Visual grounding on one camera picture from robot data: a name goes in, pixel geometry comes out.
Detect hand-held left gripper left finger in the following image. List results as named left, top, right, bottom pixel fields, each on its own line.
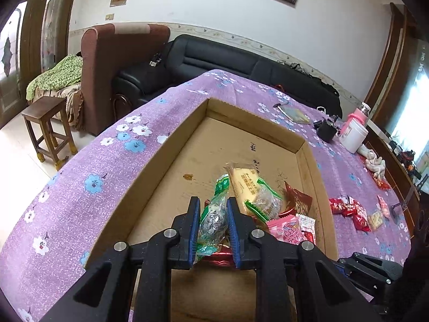
left=40, top=196, right=202, bottom=322

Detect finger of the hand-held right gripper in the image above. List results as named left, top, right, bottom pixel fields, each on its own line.
left=337, top=251, right=403, bottom=287

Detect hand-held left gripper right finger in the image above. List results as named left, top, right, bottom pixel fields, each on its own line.
left=226, top=197, right=384, bottom=322

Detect green-ended clear candy packet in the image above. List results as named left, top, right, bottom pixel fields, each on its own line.
left=196, top=174, right=232, bottom=263
left=244, top=178, right=286, bottom=224

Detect shiny red foil packet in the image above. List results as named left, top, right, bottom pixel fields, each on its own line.
left=200, top=244, right=236, bottom=269

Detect pink packet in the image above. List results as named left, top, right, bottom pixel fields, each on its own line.
left=377, top=195, right=391, bottom=219
left=266, top=215, right=308, bottom=244

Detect yellow cake packet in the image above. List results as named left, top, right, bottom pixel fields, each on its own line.
left=224, top=162, right=266, bottom=216

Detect dark red foil packet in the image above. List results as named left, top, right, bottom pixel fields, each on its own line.
left=279, top=181, right=315, bottom=219

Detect cardboard box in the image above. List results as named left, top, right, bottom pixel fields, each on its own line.
left=84, top=97, right=339, bottom=322

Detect black tripod stand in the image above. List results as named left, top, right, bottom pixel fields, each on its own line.
left=390, top=174, right=429, bottom=226

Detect white gloves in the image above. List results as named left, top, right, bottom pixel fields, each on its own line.
left=363, top=148, right=387, bottom=179

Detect black orange device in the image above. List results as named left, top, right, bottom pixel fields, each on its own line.
left=398, top=148, right=418, bottom=175

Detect purple floral tablecloth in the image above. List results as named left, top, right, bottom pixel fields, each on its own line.
left=0, top=69, right=417, bottom=322

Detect white plastic jar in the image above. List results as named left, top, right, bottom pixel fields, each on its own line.
left=338, top=119, right=369, bottom=154

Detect thin booklet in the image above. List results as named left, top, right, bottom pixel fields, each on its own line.
left=279, top=105, right=313, bottom=125

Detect pink sleeved bottle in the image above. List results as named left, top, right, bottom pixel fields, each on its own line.
left=347, top=101, right=372, bottom=130

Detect black sofa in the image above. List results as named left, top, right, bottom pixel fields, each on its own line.
left=112, top=34, right=343, bottom=119

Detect wooden cabinet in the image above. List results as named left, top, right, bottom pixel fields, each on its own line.
left=363, top=3, right=429, bottom=242

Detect wooden stool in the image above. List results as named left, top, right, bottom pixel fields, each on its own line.
left=21, top=96, right=78, bottom=172

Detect brown armchair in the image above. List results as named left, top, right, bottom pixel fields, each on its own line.
left=65, top=23, right=172, bottom=137

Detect green patterned blanket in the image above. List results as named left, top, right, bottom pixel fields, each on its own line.
left=26, top=54, right=84, bottom=102

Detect wooden glass door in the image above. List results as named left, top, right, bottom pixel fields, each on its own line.
left=0, top=0, right=82, bottom=129

